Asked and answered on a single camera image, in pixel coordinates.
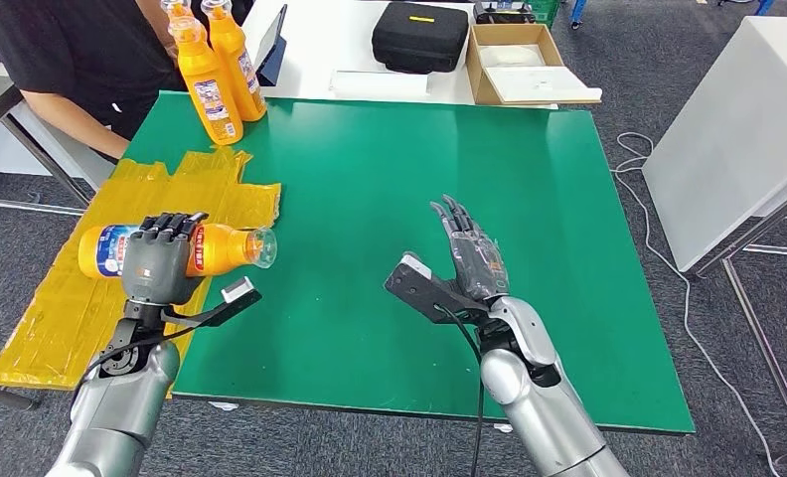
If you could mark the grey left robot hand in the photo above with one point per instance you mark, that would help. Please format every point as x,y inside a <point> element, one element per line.
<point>156,263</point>

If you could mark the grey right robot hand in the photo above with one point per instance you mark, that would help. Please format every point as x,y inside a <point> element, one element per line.
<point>476,263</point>

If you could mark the person's left hand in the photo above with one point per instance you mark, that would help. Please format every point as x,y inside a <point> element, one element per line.
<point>170,51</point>

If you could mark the orange detergent bottle clear cap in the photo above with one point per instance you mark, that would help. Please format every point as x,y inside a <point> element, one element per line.
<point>175,8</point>
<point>209,99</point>
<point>245,85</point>
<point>225,249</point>

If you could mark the person's right forearm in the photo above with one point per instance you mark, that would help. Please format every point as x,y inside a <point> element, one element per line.
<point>77,125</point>

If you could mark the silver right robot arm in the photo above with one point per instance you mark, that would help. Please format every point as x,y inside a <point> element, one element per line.
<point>538,401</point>

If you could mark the person's left forearm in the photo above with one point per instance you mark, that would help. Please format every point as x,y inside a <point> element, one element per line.
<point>156,23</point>

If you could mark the person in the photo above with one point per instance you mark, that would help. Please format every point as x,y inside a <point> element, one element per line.
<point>71,39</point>

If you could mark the tablet in dark folio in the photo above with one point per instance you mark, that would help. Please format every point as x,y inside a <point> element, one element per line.
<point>274,52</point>

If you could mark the yellow plastic sheet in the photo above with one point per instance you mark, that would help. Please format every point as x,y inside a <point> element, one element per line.
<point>51,316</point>

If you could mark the green table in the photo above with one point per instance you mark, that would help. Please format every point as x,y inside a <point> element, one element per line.
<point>400,164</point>

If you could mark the white desk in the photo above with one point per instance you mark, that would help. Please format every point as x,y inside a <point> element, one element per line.
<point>328,43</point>

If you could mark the white flat board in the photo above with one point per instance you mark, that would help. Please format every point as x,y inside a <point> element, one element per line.
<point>541,85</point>

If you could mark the open cardboard box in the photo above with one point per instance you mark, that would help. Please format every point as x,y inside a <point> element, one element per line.
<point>473,72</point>

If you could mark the white paper sheet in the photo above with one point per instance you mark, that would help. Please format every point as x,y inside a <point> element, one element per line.
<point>379,85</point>

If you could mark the white foam pad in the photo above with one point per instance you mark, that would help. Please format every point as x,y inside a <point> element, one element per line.
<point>512,56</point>

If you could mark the black carrying case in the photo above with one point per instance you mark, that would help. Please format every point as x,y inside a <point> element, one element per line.
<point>418,37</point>

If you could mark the black controller device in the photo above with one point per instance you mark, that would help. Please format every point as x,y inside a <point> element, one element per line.
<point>503,13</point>

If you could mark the green plastic crate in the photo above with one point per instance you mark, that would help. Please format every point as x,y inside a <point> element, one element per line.
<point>548,10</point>

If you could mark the white table metal legs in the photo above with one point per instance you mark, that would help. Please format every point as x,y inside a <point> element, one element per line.
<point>742,128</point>

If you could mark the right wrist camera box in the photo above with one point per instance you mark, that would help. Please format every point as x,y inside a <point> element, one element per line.
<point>420,289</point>

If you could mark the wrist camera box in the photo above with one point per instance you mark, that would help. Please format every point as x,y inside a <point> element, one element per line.
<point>420,289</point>
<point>235,293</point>

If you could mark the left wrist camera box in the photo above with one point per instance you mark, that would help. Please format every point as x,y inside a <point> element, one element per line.
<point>235,293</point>

